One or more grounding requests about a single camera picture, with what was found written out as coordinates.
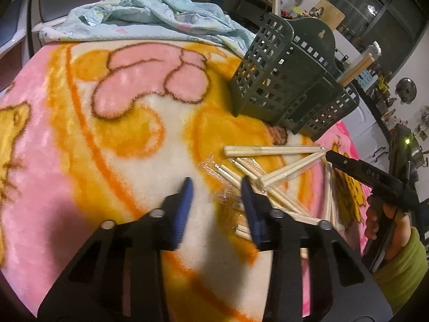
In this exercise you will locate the pink yellow printed blanket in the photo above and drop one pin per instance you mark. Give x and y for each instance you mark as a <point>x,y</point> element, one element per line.
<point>83,141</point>

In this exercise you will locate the row of condiment bottles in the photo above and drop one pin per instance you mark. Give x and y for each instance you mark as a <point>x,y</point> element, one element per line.
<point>385,107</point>

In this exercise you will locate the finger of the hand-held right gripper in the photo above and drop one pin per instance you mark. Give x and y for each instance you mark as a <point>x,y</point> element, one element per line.
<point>362,172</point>

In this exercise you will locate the person's right hand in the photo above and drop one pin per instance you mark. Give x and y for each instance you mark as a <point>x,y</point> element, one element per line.
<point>400,234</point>

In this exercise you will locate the person's right forearm green sleeve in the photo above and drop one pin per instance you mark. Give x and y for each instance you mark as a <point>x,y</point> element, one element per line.
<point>409,275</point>

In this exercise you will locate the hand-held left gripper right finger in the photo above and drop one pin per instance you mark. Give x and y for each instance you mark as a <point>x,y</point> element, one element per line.
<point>249,204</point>

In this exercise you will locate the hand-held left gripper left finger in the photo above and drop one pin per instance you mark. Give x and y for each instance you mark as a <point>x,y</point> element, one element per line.
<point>186,201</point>

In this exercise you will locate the wooden cutting board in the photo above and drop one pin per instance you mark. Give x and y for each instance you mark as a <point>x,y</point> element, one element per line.
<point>331,15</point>

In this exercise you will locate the dark framed window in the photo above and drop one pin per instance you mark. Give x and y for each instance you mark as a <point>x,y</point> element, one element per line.
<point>368,6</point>

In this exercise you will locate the white kitchen cabinets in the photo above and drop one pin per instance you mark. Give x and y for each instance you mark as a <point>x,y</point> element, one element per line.
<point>368,130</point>

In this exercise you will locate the steel cooking pot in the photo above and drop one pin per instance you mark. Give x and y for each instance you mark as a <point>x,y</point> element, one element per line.
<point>420,154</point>

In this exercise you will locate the hanging steel pot lid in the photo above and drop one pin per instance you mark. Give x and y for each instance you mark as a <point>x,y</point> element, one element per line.
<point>406,90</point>

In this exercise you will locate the dark green utensil basket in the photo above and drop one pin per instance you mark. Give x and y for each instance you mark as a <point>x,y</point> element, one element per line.
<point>301,57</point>

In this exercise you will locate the light blue printed blanket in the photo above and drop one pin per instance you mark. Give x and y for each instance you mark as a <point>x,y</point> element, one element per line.
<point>150,20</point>

